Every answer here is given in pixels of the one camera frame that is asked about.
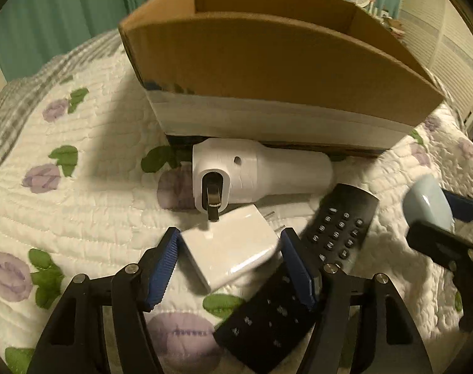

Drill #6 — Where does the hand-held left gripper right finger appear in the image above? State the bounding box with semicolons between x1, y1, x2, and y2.
279;228;434;374

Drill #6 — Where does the light blue plastic case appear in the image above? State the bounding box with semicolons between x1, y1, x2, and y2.
402;174;456;233

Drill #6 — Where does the black remote control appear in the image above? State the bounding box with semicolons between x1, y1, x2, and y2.
213;183;380;373

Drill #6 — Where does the white power adapter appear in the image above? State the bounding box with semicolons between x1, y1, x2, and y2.
180;203;287;293

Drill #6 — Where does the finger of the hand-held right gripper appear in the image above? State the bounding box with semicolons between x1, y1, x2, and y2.
406;220;473;272
442;189;473;222

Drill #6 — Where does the white cylindrical handheld device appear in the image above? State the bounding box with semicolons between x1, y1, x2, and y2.
192;138;337;223

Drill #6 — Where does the white floral quilt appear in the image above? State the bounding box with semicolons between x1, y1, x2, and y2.
0;49;473;374

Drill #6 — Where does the white louvred closet door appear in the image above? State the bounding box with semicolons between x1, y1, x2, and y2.
396;0;473;125

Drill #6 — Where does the grey checked blanket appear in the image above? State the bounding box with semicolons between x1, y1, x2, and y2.
0;30;124;178

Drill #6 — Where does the cardboard box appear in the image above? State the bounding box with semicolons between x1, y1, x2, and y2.
118;0;446;157

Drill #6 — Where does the teal curtain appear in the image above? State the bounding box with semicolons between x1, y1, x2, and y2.
0;0;274;82

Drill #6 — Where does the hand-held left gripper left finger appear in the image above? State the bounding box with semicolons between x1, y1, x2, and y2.
26;228;181;374

